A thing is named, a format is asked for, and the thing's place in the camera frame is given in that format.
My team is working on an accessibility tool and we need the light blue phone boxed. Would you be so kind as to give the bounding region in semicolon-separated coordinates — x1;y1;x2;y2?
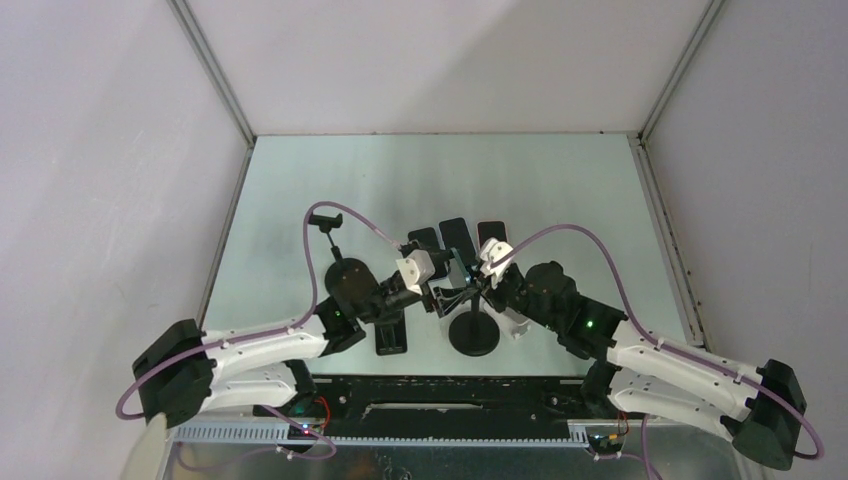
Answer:
438;217;477;266

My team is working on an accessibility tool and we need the black round-base phone stand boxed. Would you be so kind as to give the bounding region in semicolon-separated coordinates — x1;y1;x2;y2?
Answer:
308;214;377;305

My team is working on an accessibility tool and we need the grey slotted cable duct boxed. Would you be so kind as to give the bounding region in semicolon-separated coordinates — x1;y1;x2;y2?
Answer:
174;421;589;448

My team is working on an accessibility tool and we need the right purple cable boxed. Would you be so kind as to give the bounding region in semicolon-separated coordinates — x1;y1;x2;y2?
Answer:
493;223;827;462

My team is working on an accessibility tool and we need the black gooseneck phone stand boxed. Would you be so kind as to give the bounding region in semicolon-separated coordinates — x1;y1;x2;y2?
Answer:
448;291;500;357

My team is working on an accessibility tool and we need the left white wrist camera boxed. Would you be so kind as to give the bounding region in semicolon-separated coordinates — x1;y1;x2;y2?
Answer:
396;249;436;296

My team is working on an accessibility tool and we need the pink phone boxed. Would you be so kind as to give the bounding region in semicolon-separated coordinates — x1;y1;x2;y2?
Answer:
477;220;508;245

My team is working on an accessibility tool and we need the white flat phone stand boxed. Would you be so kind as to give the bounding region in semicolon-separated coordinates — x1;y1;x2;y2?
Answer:
487;307;531;340

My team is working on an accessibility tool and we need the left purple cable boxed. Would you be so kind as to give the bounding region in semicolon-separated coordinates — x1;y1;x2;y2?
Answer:
115;201;405;421

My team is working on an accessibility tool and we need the right controller board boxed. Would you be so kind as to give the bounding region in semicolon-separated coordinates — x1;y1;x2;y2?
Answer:
589;434;626;457

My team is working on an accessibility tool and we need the left controller board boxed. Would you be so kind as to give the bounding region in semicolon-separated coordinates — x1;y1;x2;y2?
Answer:
286;426;319;442

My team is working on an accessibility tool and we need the teal phone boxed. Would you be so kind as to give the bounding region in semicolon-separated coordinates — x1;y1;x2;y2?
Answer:
448;248;470;289

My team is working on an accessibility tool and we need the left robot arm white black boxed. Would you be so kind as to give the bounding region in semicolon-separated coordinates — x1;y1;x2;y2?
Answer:
129;242;473;428

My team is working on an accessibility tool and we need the black folding phone stand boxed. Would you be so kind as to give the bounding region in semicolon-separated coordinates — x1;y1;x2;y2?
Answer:
374;311;408;356

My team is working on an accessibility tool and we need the controller board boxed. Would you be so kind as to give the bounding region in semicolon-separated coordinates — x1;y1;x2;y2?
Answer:
589;434;626;457
286;426;319;442

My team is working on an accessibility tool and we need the purple cable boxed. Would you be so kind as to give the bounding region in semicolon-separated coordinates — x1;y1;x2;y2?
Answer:
493;223;827;462
115;201;405;421

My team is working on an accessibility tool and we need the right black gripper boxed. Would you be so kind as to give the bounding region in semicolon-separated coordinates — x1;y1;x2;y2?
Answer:
469;265;560;332

